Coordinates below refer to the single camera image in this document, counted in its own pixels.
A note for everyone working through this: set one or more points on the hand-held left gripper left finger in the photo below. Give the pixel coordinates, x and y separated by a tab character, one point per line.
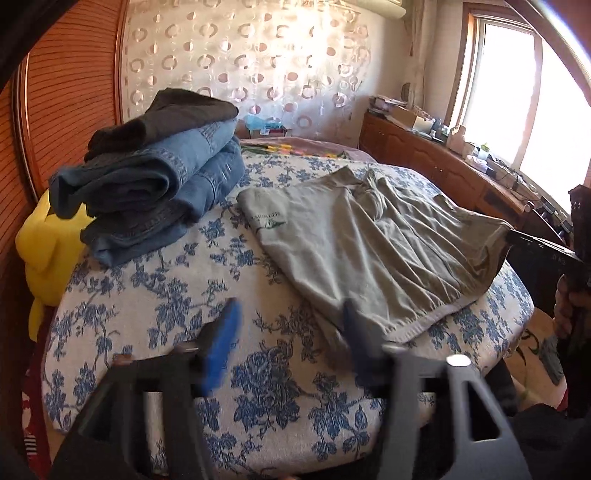
225	344

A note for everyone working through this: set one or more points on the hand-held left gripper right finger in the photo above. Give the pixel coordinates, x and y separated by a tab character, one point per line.
362	346

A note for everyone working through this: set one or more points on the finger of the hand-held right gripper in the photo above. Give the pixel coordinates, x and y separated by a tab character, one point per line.
540	245

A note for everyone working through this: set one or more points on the grey-green shirt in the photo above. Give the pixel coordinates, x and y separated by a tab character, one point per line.
369	240

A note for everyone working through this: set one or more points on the folded black pants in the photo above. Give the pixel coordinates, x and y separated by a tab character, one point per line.
184	110

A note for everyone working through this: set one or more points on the person's right hand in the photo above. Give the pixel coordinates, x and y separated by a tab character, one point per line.
562	302

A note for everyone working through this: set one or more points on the blue floral bed cover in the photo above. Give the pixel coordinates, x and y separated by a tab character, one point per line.
161	286

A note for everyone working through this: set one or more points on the beige patterned rug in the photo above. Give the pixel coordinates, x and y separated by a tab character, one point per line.
531	341

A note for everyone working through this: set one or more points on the folded blue jeans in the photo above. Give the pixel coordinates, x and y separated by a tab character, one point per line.
143	240
138	173

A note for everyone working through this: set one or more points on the pile of household clutter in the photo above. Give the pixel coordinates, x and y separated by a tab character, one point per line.
461	138

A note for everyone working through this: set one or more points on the window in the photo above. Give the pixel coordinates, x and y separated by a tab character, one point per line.
508	92

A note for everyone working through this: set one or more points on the wooden sideboard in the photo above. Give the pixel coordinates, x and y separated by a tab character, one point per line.
415	154

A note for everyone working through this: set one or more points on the person's dark clothing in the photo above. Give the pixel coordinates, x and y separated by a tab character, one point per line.
549	443

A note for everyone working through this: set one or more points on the yellow plush toy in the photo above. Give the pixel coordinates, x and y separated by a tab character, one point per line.
46	258

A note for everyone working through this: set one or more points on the yellow flower printed sheet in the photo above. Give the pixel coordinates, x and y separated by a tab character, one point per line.
277	148

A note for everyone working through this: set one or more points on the red patterned cloth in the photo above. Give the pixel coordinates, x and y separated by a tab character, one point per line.
34	415

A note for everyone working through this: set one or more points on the small teal box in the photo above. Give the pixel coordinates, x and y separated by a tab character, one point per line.
259	131

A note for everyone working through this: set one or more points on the beige curtain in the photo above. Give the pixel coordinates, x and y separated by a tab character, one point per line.
429	55

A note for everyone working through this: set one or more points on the white air conditioner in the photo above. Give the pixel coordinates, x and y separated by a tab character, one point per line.
383	7

